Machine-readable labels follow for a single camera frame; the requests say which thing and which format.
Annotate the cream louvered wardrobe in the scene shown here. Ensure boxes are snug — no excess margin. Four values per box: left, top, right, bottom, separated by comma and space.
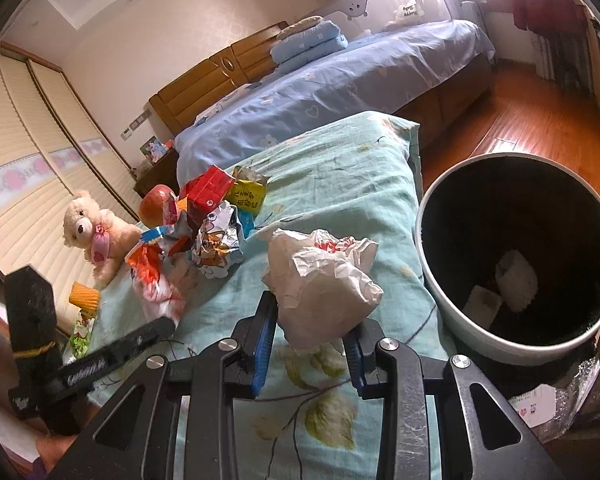
0, 45, 141, 281

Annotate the blue white candy wrapper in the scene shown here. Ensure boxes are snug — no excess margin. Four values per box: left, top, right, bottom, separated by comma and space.
140, 225, 178, 246

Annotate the grey bed guard rail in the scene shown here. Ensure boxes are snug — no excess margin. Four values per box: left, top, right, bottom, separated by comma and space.
300, 0, 456, 36

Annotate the white radiator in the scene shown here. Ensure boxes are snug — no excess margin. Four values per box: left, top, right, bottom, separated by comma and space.
535, 35, 596, 101

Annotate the dark wooden nightstand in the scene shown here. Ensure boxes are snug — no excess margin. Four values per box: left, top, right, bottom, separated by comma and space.
133, 152, 181, 200

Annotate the pale green pillow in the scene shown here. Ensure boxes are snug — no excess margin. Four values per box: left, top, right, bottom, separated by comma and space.
277, 15, 326, 41

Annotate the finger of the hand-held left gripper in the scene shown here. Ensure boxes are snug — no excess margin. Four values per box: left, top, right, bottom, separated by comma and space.
57, 316, 177, 401

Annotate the clear bubble wrap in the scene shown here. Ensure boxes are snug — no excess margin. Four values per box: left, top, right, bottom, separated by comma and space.
545, 355, 600, 441

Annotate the bed with blue sheet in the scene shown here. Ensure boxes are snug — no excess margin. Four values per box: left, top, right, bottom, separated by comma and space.
175, 19, 496, 196

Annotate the cardboard box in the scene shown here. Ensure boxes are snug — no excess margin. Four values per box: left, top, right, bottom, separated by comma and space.
505, 382, 571, 431

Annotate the wooden headboard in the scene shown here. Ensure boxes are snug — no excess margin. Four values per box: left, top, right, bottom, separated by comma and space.
148, 21, 290, 136

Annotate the yellow snack wrapper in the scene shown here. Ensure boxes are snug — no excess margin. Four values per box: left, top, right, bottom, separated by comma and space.
225, 165, 272, 211

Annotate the wall switch panel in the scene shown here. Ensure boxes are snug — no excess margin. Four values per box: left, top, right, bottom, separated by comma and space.
121, 115, 148, 138

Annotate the red apple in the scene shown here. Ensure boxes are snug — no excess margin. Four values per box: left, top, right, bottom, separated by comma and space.
139, 185, 178, 228

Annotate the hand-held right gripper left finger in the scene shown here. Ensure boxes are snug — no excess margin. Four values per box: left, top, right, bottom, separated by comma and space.
47, 291, 281, 480

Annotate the white paper bag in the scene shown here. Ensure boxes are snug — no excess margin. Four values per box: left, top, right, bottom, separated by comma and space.
261, 228, 384, 357

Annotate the cream teddy bear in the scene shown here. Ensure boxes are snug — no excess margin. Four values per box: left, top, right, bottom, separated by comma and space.
62, 190, 143, 286

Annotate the folded blue quilt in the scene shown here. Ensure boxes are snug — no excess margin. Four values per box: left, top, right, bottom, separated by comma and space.
270, 21, 349, 66

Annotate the flat white paper piece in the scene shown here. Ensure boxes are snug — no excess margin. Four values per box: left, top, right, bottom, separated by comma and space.
462, 285, 503, 332

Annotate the teal floral blanket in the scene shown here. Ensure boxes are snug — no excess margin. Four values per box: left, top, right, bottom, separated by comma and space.
65, 110, 461, 480

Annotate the pink white plastic wrapper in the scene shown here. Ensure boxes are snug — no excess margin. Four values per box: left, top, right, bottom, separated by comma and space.
130, 275, 186, 323

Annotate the cartoon print foil wrapper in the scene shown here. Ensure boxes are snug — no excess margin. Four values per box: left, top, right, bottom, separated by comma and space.
190, 202, 246, 280

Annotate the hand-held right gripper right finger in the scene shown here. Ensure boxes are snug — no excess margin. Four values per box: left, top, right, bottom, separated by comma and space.
342, 317, 566, 480

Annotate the white ribbed paper piece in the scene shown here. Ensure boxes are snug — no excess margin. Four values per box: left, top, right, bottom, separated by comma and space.
495, 250, 539, 313

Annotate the person's left hand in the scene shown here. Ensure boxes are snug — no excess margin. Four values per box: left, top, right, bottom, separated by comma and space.
32, 430, 81, 468

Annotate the photo frame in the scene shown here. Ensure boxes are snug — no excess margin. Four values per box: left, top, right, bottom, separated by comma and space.
139, 136, 168, 165

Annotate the orange foam fruit net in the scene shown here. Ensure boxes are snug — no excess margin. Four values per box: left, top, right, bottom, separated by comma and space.
69, 282, 102, 318

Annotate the green snack wrapper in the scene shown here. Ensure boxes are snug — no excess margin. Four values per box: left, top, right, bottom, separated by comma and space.
62, 317, 96, 365

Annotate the orange snack wrapper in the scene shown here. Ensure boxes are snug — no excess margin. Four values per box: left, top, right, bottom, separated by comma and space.
125, 240, 163, 286

